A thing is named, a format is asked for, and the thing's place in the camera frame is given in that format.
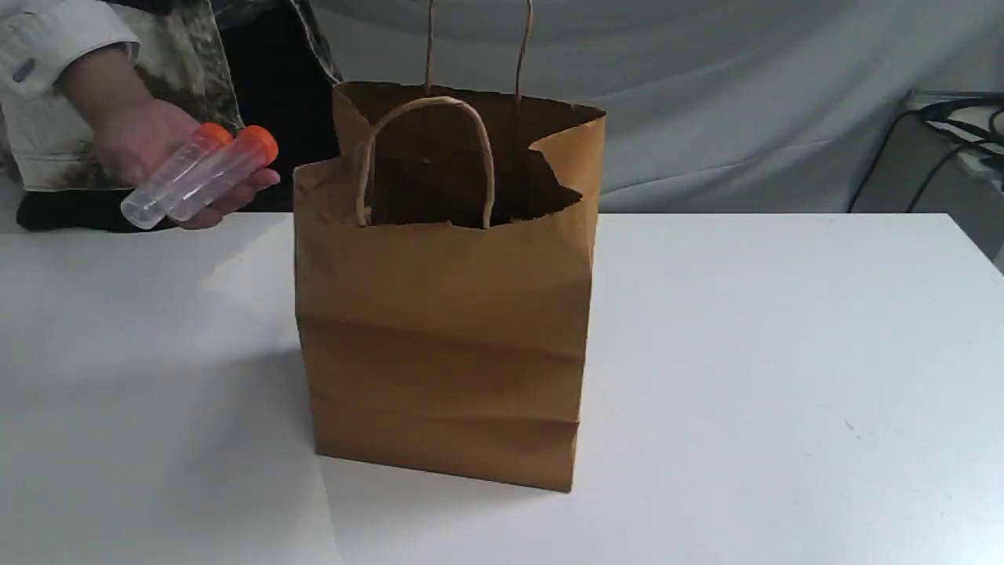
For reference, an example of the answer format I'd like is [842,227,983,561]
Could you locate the person's right hand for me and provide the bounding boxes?
[80,97,281,230]

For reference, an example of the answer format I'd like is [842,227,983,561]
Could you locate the orange-capped clear tube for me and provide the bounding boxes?
[162,126,278,222]
[121,122,234,230]

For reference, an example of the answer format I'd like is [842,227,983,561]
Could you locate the brown paper bag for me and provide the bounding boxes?
[293,2,606,493]

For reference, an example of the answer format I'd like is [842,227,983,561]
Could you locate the person torso camouflage jacket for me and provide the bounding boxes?
[1,1,340,233]

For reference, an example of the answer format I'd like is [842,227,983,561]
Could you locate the person's right forearm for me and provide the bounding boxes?
[55,44,155,132]

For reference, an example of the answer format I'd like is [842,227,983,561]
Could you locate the black cables at right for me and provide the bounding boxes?
[847,96,1004,214]

